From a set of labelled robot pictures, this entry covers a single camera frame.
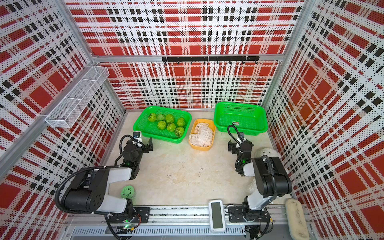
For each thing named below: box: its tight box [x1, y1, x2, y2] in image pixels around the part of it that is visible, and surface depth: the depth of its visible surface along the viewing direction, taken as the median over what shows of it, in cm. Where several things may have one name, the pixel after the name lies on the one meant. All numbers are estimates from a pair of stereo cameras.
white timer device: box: [208, 199, 226, 234], surface depth 71 cm
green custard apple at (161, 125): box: [157, 120, 167, 131], surface depth 107 cm
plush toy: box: [285, 198, 310, 240], surface depth 70 cm
